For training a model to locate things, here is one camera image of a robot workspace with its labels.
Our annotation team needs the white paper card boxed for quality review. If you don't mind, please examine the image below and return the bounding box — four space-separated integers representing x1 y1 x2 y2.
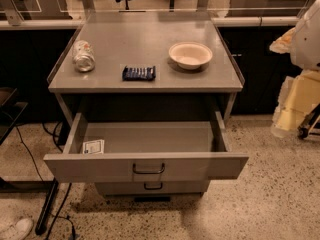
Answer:
82 139 104 154

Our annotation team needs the grey top drawer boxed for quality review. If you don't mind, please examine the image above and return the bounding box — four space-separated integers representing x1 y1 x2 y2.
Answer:
44 114 248 183

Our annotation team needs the grey drawer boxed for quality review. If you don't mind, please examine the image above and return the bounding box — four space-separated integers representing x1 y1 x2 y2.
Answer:
95 180 210 196
44 114 248 183

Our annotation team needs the black side table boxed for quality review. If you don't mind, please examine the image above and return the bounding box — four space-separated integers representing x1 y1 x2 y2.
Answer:
0 87 28 145

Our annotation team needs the white shoe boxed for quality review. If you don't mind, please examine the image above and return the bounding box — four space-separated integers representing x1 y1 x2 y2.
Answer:
0 218 33 240

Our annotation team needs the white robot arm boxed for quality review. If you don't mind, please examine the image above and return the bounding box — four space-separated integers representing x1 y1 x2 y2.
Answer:
269 0 320 137

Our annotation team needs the grey metal drawer cabinet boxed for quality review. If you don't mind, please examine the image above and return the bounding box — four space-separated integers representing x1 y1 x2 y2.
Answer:
46 11 246 203

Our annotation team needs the white paper bowl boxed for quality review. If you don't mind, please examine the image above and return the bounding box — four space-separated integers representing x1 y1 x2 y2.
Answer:
169 42 213 70

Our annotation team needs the black desk leg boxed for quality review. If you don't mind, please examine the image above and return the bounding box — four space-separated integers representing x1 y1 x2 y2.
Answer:
35 180 59 236

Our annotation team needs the black floor cable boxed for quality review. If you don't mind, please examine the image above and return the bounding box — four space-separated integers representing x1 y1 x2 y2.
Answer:
13 122 78 240

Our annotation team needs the grey bottom drawer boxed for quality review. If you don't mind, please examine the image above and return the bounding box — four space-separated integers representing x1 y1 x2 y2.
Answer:
95 180 210 196

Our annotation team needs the blue snack bar wrapper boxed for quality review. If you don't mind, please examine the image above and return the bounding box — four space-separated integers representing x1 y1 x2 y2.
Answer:
122 66 156 81

